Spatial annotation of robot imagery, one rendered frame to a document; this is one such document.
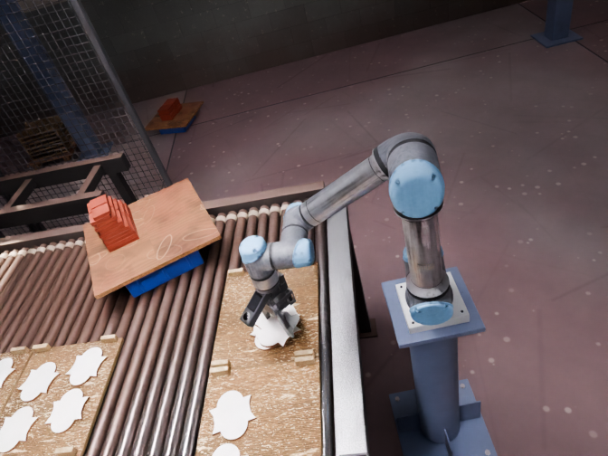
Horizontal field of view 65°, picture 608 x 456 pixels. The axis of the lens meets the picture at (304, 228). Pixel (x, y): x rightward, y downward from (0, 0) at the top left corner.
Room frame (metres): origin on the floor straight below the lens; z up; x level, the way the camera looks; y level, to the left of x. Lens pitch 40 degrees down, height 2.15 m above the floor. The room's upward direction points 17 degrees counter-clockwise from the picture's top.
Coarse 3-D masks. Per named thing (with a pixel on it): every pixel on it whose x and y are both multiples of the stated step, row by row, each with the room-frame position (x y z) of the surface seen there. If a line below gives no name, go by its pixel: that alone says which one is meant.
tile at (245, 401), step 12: (228, 396) 0.80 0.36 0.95; (240, 396) 0.79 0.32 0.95; (216, 408) 0.78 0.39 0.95; (228, 408) 0.76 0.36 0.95; (240, 408) 0.75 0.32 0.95; (216, 420) 0.74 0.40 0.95; (228, 420) 0.73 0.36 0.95; (240, 420) 0.72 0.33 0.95; (252, 420) 0.71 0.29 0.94; (216, 432) 0.70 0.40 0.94; (228, 432) 0.69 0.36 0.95; (240, 432) 0.68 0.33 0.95
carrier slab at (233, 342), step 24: (240, 288) 1.23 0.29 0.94; (312, 288) 1.13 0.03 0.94; (240, 312) 1.11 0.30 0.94; (312, 312) 1.02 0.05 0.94; (216, 336) 1.04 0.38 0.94; (240, 336) 1.02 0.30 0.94; (312, 336) 0.93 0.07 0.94; (240, 360) 0.92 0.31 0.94; (264, 360) 0.89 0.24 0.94; (288, 360) 0.87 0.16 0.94
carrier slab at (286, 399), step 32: (224, 384) 0.85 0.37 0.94; (256, 384) 0.82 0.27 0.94; (288, 384) 0.79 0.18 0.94; (320, 384) 0.77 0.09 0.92; (256, 416) 0.72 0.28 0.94; (288, 416) 0.69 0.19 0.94; (320, 416) 0.67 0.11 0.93; (256, 448) 0.63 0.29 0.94; (288, 448) 0.61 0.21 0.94; (320, 448) 0.58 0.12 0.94
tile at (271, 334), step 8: (296, 312) 0.99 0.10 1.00; (272, 320) 0.98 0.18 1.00; (264, 328) 0.96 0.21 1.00; (272, 328) 0.95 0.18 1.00; (280, 328) 0.94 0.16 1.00; (296, 328) 0.93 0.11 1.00; (264, 336) 0.94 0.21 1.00; (272, 336) 0.93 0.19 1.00; (280, 336) 0.92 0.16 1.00; (288, 336) 0.91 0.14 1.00; (264, 344) 0.91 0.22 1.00; (272, 344) 0.90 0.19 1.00; (280, 344) 0.89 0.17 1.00
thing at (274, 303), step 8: (280, 272) 0.98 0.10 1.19; (280, 280) 0.97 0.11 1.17; (272, 288) 0.93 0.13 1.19; (280, 288) 0.96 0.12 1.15; (288, 288) 0.97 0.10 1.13; (272, 296) 0.95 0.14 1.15; (280, 296) 0.95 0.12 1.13; (288, 296) 0.95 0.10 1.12; (272, 304) 0.93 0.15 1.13; (280, 304) 0.93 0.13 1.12; (288, 304) 0.96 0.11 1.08; (272, 312) 0.93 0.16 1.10
